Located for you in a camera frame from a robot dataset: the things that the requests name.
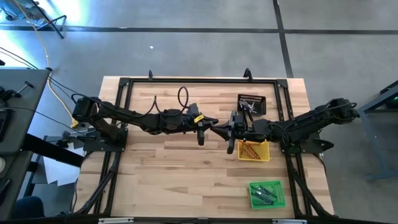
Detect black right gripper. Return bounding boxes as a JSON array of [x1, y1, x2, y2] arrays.
[[210, 110, 259, 155]]

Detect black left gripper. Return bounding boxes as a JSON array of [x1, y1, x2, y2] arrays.
[[183, 103, 220, 146]]

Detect yellow slotted plastic basket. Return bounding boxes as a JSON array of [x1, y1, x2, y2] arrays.
[[238, 139, 271, 162]]

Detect black slotted plastic basket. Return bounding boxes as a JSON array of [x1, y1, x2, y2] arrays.
[[236, 93, 267, 116]]

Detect green slotted plastic basket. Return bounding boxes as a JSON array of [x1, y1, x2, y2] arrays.
[[248, 180, 287, 210]]

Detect workbench with blue legs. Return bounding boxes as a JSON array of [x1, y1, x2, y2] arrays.
[[343, 80, 398, 183]]

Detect white paper sheets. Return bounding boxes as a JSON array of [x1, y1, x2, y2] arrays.
[[41, 136, 82, 187]]

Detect black steel beam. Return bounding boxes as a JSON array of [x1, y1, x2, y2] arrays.
[[21, 133, 85, 168]]

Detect dark grey side table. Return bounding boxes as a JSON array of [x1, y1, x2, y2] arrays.
[[0, 68, 50, 156]]

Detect black stand legs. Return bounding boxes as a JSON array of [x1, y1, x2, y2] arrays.
[[29, 0, 68, 40]]

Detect person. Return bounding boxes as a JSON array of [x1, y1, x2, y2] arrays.
[[11, 195, 46, 219]]

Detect black clamp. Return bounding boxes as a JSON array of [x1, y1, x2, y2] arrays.
[[0, 86, 22, 102]]

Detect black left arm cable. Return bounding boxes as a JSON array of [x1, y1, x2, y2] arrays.
[[149, 85, 190, 118]]

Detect black aluminium table frame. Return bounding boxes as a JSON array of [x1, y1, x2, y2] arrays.
[[70, 76, 336, 223]]

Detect silver metal bracket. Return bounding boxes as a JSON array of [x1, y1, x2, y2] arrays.
[[272, 218, 308, 224], [98, 217, 135, 224]]

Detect yellow power cable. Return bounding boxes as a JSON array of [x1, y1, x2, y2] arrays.
[[12, 0, 82, 129]]

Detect black floor cable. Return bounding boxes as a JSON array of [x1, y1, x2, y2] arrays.
[[0, 45, 40, 70]]

